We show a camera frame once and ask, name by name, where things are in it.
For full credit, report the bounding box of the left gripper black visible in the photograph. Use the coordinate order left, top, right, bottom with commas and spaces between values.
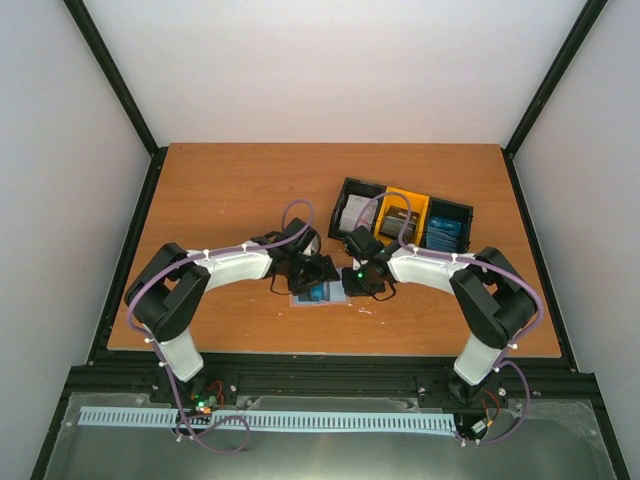
286, 253, 340, 296

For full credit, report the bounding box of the pink card holder wallet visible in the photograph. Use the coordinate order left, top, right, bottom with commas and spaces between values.
290, 268, 350, 307

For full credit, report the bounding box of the dark card stack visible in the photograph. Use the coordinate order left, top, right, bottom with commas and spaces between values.
379, 206, 420, 243

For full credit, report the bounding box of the white card stack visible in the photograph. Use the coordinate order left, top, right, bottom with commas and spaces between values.
339, 195, 378, 232

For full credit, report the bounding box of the blue card stack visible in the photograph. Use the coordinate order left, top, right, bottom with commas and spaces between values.
425, 216, 462, 252

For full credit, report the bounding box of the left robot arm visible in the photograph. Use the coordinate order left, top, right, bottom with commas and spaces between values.
124, 218, 340, 403

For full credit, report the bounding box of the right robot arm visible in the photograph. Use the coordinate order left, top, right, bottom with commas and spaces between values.
342, 226, 544, 387

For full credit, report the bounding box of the yellow bin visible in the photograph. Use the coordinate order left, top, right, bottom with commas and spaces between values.
374, 187, 431, 246

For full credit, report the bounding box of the black bin left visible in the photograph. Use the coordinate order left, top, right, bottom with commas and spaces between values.
328, 177, 387, 240

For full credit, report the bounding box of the black bin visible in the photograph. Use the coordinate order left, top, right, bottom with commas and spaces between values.
328, 177, 387, 240
420, 197, 474, 253

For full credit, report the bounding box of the black bin right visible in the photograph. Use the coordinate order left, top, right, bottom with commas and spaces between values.
420, 197, 474, 253

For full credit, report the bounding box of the small electronics board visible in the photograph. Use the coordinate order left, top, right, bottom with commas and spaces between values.
194, 391, 225, 415

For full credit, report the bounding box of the grey connector plug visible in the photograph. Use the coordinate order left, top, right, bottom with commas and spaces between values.
470, 418, 493, 438

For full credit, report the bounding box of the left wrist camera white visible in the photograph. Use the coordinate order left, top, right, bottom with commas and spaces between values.
301, 229, 321, 256

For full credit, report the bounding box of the black aluminium rail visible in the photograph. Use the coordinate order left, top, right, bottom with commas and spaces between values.
67, 352, 599, 411

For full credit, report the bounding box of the light blue cable duct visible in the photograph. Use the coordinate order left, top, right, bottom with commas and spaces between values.
77, 406, 456, 436

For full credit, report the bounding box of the left black frame post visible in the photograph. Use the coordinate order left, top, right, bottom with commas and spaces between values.
62, 0, 169, 161

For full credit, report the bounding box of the black frame post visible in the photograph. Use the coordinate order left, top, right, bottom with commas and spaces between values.
62, 0, 169, 161
502, 0, 611, 161

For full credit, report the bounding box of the right black frame post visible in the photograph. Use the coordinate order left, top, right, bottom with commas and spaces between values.
502, 0, 611, 161

